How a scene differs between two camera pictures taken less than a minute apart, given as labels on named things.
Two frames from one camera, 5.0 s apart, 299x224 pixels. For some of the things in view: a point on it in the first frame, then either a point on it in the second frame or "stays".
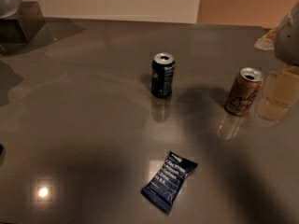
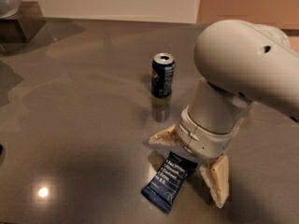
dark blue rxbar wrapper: x=163 y=190 stays
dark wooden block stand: x=21 y=27 stays
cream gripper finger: x=266 y=41 → x=165 y=137
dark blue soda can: x=163 y=73 stays
